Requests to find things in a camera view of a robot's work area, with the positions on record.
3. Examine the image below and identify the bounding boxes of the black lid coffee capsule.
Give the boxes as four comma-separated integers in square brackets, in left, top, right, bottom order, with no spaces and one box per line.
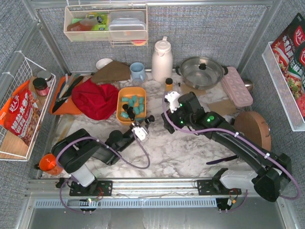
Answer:
[127,107,135,120]
[122,104,129,112]

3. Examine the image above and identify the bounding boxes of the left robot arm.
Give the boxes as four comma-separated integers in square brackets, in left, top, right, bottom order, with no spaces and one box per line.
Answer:
[51,118,154,187]

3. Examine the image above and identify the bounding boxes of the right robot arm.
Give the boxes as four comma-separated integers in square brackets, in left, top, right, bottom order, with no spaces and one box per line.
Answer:
[162,91,293,202]

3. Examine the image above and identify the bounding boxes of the orange storage basket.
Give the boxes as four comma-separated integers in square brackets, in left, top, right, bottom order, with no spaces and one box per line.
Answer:
[116,87,146,125]

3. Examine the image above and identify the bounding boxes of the brown cork mat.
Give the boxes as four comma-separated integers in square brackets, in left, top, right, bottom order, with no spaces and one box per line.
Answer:
[207,99,237,116]
[180,84,206,96]

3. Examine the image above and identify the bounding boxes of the orange juice bottle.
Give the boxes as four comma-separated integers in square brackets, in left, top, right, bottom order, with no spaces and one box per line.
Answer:
[165,78,173,92]

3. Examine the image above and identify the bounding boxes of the clear small glass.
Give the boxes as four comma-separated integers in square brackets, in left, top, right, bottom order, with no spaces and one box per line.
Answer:
[132,78,143,87]

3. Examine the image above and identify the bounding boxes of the stainless steel pot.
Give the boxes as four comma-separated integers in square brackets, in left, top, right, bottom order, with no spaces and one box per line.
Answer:
[175,57,228,90]

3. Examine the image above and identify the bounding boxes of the red cloth hat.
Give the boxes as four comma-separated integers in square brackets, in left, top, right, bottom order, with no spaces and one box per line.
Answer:
[71,79,119,121]

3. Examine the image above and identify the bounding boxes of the light blue mug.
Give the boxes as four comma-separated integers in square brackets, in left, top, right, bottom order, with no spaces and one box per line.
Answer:
[130,62,146,82]

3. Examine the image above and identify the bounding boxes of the white thermos jug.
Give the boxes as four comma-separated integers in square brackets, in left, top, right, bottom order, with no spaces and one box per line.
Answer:
[152,36,173,83]

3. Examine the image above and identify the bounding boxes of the brown olive cloth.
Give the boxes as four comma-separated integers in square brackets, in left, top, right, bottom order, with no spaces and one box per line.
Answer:
[91,61,131,83]

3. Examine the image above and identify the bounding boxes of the pink egg tray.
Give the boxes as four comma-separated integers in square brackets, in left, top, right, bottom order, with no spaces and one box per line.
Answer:
[221,66,253,107]

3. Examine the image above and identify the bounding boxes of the white small bowl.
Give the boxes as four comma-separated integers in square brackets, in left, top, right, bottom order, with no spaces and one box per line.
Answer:
[96,58,112,70]

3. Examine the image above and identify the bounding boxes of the orange plastic tray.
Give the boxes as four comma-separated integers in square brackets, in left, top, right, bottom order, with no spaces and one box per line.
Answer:
[49,76,82,115]

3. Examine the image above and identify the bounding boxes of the round wooden board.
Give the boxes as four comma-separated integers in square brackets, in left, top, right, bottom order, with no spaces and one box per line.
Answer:
[234,111,271,151]

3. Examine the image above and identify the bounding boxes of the silver metal cup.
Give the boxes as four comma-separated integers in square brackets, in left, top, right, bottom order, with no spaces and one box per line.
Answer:
[243,79,254,92]

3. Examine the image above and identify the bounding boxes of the black blade kitchen knife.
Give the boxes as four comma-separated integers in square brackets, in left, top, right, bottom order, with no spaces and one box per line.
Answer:
[51,76,83,114]

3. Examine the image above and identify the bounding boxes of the clear plastic food containers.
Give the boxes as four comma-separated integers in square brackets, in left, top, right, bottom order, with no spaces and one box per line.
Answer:
[108,10,146,41]

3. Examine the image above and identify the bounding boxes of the orange translucent cup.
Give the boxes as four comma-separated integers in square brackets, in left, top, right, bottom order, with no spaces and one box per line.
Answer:
[35,153,63,176]

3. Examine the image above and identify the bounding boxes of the dark lid glass jar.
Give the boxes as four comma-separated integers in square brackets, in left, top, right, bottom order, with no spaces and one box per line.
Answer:
[32,78,49,96]

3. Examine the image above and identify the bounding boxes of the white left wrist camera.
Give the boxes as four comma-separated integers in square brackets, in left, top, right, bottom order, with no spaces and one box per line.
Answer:
[131,122,149,141]

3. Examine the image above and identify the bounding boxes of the purple handle utensil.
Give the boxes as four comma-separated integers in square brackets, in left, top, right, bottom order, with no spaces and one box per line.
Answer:
[206,156,238,165]

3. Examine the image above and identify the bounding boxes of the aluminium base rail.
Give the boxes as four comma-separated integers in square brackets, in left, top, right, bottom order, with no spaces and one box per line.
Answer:
[25,178,244,211]

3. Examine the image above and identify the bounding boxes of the cream handle knife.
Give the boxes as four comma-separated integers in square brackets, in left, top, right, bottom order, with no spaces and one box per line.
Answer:
[57,74,74,99]

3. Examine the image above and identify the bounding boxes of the cream wall shelf basket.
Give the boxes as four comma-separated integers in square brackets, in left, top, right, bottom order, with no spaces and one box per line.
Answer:
[63,3,148,45]

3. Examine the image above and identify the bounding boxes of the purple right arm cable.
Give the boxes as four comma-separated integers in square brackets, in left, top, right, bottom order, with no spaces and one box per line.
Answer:
[162,92,302,213]

